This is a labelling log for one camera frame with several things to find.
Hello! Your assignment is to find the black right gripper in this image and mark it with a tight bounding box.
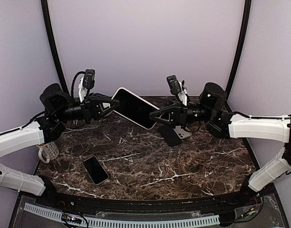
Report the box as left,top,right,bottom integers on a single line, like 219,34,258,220
147,98,215,128

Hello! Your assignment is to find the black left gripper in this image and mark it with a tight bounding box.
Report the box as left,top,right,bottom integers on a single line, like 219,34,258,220
55,92,120,124

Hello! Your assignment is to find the white phone case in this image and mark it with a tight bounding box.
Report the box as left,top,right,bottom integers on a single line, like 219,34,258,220
173,126,192,140

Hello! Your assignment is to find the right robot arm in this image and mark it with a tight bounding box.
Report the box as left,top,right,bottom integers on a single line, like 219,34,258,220
150,78,291,206

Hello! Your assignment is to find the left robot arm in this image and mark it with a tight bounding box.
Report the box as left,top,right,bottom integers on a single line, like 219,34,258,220
0,83,120,207

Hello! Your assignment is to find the white patterned mug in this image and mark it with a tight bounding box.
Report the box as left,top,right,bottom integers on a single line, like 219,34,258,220
37,142,59,164

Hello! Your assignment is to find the small circuit board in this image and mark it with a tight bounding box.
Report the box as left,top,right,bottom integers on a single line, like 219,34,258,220
61,213,82,225

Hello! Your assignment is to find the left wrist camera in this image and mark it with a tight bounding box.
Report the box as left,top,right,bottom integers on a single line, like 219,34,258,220
78,69,95,102

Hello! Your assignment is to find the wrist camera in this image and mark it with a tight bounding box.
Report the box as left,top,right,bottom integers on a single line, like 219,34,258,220
78,69,95,102
167,75,189,106

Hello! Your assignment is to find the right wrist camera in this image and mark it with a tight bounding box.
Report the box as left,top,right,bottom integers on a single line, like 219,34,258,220
167,75,189,106

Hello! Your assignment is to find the black front rail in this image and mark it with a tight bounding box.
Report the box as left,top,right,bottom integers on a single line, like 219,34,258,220
36,192,261,214

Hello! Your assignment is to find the left black frame post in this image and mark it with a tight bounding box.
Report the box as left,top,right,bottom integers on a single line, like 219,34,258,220
40,0,69,94

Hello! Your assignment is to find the black frame post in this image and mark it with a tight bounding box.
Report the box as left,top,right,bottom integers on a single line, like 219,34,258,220
40,0,69,94
226,0,252,95

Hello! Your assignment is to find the white slotted cable duct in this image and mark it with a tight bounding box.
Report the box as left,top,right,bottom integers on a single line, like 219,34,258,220
23,203,220,228

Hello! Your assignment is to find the right black frame post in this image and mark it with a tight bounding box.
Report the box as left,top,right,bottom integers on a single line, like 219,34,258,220
226,0,252,95

